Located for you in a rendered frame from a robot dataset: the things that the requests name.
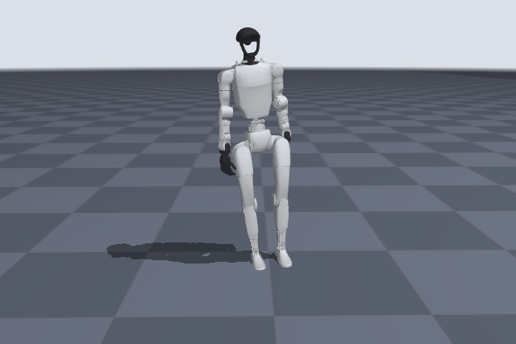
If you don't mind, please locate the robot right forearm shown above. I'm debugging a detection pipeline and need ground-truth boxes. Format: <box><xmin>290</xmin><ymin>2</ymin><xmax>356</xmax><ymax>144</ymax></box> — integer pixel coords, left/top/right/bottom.
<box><xmin>218</xmin><ymin>106</ymin><xmax>231</xmax><ymax>151</ymax></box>

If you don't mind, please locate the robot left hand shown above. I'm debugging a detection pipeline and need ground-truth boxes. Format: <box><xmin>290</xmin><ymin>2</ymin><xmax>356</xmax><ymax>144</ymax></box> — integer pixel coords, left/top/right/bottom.
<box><xmin>284</xmin><ymin>131</ymin><xmax>291</xmax><ymax>146</ymax></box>

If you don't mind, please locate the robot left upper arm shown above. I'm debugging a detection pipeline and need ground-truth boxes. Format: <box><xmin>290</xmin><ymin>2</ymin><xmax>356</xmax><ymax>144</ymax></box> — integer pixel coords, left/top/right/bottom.
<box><xmin>269</xmin><ymin>63</ymin><xmax>288</xmax><ymax>110</ymax></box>

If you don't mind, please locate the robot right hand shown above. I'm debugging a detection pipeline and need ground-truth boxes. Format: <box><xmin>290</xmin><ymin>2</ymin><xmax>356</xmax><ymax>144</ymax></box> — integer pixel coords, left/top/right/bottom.
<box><xmin>219</xmin><ymin>143</ymin><xmax>236</xmax><ymax>176</ymax></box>

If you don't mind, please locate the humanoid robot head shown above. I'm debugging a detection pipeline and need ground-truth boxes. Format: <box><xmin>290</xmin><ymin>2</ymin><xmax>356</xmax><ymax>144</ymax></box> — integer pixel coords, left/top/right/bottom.
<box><xmin>236</xmin><ymin>27</ymin><xmax>260</xmax><ymax>65</ymax></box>

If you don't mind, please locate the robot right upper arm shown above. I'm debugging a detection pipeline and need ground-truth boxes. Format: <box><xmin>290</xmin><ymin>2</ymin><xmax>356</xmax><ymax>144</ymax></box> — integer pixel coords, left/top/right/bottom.
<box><xmin>218</xmin><ymin>68</ymin><xmax>235</xmax><ymax>118</ymax></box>

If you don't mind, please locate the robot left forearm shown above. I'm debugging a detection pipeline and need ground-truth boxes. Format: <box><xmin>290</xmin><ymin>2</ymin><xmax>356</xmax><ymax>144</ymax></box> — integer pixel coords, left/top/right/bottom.
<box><xmin>276</xmin><ymin>106</ymin><xmax>291</xmax><ymax>137</ymax></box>

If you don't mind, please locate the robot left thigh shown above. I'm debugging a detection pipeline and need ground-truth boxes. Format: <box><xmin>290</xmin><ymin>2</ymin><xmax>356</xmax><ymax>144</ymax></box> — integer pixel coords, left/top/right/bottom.
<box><xmin>271</xmin><ymin>135</ymin><xmax>290</xmax><ymax>207</ymax></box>

